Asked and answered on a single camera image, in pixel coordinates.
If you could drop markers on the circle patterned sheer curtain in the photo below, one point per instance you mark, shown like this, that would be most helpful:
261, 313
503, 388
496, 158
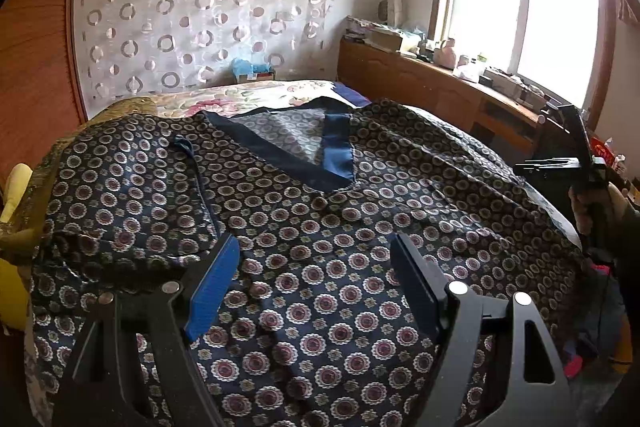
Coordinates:
200, 17

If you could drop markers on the floral bedsheet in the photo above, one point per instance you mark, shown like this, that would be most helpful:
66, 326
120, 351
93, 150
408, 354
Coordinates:
260, 94

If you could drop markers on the wooden wardrobe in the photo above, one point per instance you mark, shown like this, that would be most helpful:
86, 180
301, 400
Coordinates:
35, 72

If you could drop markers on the red packet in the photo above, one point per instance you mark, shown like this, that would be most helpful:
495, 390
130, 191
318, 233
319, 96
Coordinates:
606, 153

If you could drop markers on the window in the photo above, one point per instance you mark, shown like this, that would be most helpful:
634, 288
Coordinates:
515, 2

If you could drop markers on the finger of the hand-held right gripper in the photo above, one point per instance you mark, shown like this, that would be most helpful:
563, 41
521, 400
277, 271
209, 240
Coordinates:
545, 166

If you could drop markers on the white plastic bag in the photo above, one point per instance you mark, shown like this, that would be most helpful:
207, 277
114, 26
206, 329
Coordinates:
470, 69

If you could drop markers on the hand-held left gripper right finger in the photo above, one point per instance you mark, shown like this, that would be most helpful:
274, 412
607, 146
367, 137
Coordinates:
417, 289

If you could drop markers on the cardboard box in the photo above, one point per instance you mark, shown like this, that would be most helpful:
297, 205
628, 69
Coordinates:
387, 41

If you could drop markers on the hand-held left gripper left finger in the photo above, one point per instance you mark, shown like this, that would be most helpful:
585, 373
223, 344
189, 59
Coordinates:
215, 287

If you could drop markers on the yellow cloth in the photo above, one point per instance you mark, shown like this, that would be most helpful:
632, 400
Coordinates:
12, 287

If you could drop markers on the blue plastic bag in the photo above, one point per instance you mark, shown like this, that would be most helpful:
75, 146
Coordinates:
250, 68

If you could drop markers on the pile of colourful clothes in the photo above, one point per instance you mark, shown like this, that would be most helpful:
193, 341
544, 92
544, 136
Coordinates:
592, 327

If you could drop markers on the navy patterned shirt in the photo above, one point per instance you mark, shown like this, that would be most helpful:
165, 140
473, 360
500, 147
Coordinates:
310, 217

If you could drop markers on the person's right hand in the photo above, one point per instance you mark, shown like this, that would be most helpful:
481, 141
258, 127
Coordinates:
580, 207

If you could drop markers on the wooden cabinet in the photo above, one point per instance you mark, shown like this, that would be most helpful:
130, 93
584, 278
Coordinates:
425, 87

